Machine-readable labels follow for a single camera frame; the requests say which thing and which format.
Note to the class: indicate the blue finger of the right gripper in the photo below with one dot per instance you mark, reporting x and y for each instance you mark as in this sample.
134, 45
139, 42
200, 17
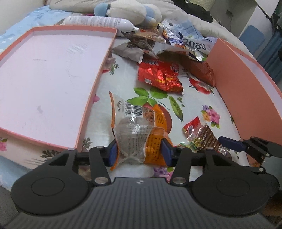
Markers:
232, 144

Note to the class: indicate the grey blanket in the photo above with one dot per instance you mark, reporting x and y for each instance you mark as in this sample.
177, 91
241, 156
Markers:
207, 29

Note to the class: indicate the pink box lid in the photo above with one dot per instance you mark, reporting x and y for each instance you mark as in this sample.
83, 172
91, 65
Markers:
49, 77

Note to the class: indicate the brown grey snack packet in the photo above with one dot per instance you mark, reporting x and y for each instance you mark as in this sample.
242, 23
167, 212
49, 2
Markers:
140, 43

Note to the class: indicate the red foil snack packet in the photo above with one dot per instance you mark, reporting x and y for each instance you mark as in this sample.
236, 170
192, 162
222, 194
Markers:
160, 74

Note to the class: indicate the blue chair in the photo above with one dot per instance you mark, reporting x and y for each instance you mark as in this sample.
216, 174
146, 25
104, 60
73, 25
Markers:
252, 38

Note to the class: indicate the black clothing pile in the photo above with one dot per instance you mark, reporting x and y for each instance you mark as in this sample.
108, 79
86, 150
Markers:
194, 9

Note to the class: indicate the dark red snack pouch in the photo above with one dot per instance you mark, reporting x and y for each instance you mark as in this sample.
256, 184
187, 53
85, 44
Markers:
200, 70

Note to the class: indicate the white blue plush toy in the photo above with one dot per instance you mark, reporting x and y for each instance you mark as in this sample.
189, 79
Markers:
137, 13

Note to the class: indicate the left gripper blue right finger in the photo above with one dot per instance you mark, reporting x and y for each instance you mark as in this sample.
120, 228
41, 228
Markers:
167, 151

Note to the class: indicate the deep pink cardboard box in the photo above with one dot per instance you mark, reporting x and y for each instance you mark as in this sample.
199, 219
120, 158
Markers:
251, 96

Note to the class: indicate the chocolate wafer stick packet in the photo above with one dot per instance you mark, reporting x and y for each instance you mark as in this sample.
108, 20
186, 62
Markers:
200, 137

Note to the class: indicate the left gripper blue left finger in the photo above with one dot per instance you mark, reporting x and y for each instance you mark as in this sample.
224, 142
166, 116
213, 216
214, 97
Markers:
112, 150

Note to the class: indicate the orange clear snack packet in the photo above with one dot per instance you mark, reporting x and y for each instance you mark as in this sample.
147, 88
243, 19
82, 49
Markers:
138, 131

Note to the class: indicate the white lotion bottle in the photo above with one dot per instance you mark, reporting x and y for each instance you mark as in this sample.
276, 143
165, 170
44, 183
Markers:
122, 25

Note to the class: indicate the light blue numbered plastic bag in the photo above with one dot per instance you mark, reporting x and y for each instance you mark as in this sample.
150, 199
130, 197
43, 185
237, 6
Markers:
183, 34

